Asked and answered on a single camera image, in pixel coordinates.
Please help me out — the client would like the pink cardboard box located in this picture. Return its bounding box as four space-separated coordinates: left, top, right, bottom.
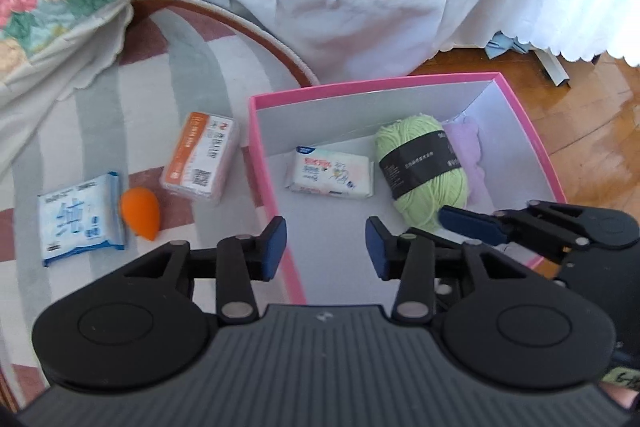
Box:
248 71 568 305

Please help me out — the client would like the blue crumpled cloth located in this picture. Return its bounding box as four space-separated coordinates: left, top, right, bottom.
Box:
485 32 531 60

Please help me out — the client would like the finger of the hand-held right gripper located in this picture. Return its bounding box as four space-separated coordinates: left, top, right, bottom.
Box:
438 199 601 264

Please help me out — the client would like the white metal bar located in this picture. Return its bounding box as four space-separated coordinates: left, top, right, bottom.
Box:
537 49 571 88

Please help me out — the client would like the striped rug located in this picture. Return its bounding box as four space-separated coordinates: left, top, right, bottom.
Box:
0 0 321 408

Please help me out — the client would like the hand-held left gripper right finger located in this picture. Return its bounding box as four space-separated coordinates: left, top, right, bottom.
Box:
366 216 526 325

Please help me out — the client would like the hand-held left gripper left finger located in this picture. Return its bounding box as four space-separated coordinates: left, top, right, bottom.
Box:
125 216 287 325

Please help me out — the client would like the person's right hand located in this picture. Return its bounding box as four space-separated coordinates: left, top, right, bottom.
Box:
600 367 640 413

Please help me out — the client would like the beige bed sheet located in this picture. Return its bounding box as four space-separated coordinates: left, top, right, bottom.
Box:
0 0 136 162

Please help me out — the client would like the white wet wipes pack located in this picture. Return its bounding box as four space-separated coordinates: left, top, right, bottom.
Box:
285 146 375 200

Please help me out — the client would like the purple plush toy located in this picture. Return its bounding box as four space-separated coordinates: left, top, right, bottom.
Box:
445 117 486 208

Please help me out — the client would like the green yarn ball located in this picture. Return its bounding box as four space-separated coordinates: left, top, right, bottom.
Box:
375 116 471 230

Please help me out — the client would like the blue wet wipes pack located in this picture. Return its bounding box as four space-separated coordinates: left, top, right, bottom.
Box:
37 172 126 268

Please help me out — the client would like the orange-white packet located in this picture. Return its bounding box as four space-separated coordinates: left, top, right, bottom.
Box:
159 111 240 205

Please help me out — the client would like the orange makeup sponge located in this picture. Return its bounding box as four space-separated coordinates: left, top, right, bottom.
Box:
120 188 161 242

